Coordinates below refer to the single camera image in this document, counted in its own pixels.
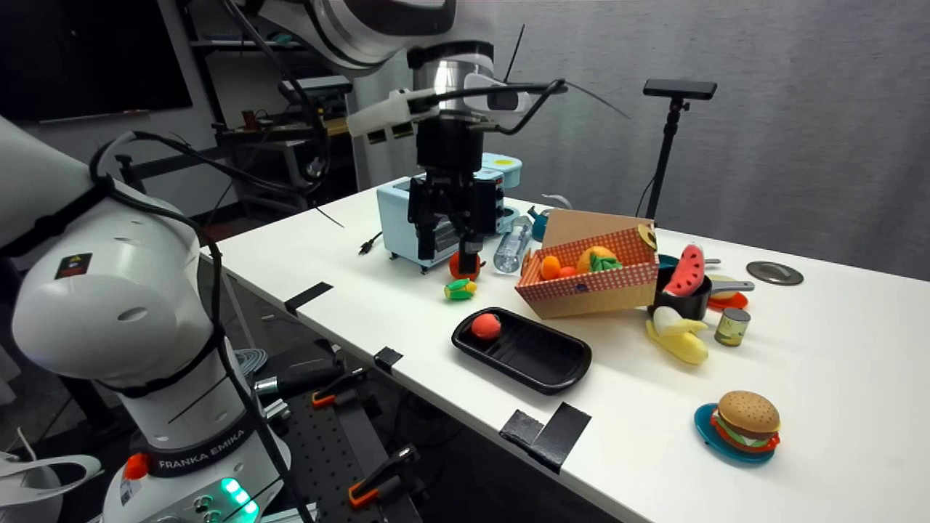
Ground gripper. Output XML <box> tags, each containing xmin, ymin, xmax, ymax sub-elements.
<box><xmin>408</xmin><ymin>116</ymin><xmax>505</xmax><ymax>277</ymax></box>

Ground red toy tomato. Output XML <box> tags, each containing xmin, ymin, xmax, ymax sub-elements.
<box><xmin>448</xmin><ymin>251</ymin><xmax>485</xmax><ymax>283</ymax></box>

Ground light blue toy toaster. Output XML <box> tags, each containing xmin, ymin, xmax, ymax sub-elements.
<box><xmin>376</xmin><ymin>177</ymin><xmax>467</xmax><ymax>275</ymax></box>

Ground peach plush toy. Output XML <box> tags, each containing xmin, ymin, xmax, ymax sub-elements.
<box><xmin>470</xmin><ymin>312</ymin><xmax>504</xmax><ymax>342</ymax></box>

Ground light blue toy appliance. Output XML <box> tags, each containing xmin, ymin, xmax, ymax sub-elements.
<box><xmin>476</xmin><ymin>152</ymin><xmax>523</xmax><ymax>235</ymax></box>

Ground teal toy kettle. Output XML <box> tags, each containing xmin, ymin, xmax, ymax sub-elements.
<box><xmin>526</xmin><ymin>194</ymin><xmax>575</xmax><ymax>243</ymax></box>

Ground black oven tray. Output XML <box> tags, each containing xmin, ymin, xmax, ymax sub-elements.
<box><xmin>450</xmin><ymin>306</ymin><xmax>594</xmax><ymax>397</ymax></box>

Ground yellow and green plush toy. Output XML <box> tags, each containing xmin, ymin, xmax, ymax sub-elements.
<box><xmin>575</xmin><ymin>245</ymin><xmax>624</xmax><ymax>276</ymax></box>

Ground red checked cardboard box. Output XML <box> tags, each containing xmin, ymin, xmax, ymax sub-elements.
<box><xmin>514</xmin><ymin>208</ymin><xmax>661</xmax><ymax>320</ymax></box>

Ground teal toy pan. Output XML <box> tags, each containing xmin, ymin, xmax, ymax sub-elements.
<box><xmin>657</xmin><ymin>253</ymin><xmax>721</xmax><ymax>271</ymax></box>

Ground black toy pot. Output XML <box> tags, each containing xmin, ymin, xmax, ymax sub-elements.
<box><xmin>648</xmin><ymin>267</ymin><xmax>715</xmax><ymax>323</ymax></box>

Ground toy watermelon slice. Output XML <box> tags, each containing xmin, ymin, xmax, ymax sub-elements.
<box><xmin>662</xmin><ymin>243</ymin><xmax>707</xmax><ymax>298</ymax></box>

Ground toy banana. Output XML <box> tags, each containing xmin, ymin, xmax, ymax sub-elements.
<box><xmin>644</xmin><ymin>305</ymin><xmax>710</xmax><ymax>366</ymax></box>

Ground toy tin can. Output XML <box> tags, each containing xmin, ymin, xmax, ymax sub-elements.
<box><xmin>713</xmin><ymin>307</ymin><xmax>752</xmax><ymax>348</ymax></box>

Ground blue toy plate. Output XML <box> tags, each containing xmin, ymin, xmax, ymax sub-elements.
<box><xmin>693</xmin><ymin>402</ymin><xmax>777</xmax><ymax>466</ymax></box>

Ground toy burger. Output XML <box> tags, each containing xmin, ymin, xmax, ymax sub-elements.
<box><xmin>710</xmin><ymin>390</ymin><xmax>783</xmax><ymax>455</ymax></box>

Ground clear plastic water bottle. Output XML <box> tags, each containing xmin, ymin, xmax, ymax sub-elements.
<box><xmin>493</xmin><ymin>215</ymin><xmax>535</xmax><ymax>275</ymax></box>

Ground orange and black clamp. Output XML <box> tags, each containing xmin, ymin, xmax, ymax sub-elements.
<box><xmin>347</xmin><ymin>444</ymin><xmax>421</xmax><ymax>510</ymax></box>
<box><xmin>311</xmin><ymin>366</ymin><xmax>369</xmax><ymax>409</ymax></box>

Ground black metal shelf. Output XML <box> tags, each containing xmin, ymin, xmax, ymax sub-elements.
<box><xmin>178</xmin><ymin>0</ymin><xmax>358</xmax><ymax>222</ymax></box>

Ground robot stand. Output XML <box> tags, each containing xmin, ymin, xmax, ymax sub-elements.
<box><xmin>243</xmin><ymin>341</ymin><xmax>444</xmax><ymax>523</ymax></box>

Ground silver metal lid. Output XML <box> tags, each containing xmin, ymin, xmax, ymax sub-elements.
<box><xmin>745</xmin><ymin>260</ymin><xmax>805</xmax><ymax>287</ymax></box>

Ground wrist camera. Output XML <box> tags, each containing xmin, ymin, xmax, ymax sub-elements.
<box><xmin>464</xmin><ymin>72</ymin><xmax>535</xmax><ymax>115</ymax></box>

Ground black and silver handle tool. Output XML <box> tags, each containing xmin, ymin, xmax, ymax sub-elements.
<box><xmin>254</xmin><ymin>359</ymin><xmax>344</xmax><ymax>398</ymax></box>

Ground coil of grey cable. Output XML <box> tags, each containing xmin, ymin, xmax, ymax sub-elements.
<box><xmin>232</xmin><ymin>346</ymin><xmax>270</xmax><ymax>378</ymax></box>

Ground camera on mount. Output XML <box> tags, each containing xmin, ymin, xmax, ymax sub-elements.
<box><xmin>642</xmin><ymin>78</ymin><xmax>719</xmax><ymax>223</ymax></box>

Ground dark wall screen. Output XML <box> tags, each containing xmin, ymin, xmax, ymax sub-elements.
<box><xmin>0</xmin><ymin>0</ymin><xmax>194</xmax><ymax>124</ymax></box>

